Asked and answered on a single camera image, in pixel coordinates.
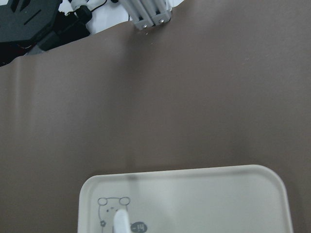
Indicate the white ceramic spoon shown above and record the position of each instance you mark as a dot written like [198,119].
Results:
[121,222]

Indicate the pale green tray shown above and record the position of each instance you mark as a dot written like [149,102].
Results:
[230,199]

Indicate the aluminium frame post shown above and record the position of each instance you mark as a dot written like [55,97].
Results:
[148,13]

